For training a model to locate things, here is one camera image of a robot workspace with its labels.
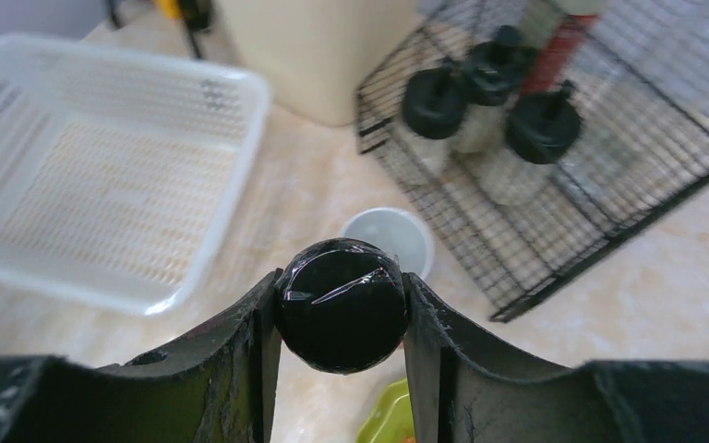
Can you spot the small spice jar black lid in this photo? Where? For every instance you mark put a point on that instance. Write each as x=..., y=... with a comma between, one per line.
x=341, y=306

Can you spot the yellow toy block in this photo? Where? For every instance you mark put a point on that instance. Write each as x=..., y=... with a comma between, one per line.
x=169, y=8

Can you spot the green dotted plate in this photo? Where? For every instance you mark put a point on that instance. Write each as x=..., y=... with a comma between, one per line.
x=391, y=420

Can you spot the spice jar labelled black lid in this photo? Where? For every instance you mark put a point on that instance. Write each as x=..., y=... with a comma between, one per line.
x=492, y=71

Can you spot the cream plastic waste bin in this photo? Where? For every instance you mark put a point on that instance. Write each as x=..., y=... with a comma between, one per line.
x=315, y=53

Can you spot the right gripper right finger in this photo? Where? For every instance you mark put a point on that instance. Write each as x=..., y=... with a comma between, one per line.
x=468, y=385

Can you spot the dark sauce bottle black cap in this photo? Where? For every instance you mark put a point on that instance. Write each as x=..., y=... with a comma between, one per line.
x=555, y=30

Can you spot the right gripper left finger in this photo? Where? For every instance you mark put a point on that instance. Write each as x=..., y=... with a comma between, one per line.
x=215, y=383

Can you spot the black wire rack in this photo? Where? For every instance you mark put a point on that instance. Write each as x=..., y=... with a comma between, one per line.
x=642, y=91

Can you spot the white plastic basket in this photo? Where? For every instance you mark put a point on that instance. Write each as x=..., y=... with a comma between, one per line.
x=120, y=170

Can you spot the spice jar round black lid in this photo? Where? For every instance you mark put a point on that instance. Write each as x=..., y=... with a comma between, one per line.
x=539, y=131

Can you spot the pink floral mug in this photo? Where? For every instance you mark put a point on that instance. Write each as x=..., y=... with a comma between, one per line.
x=398, y=233

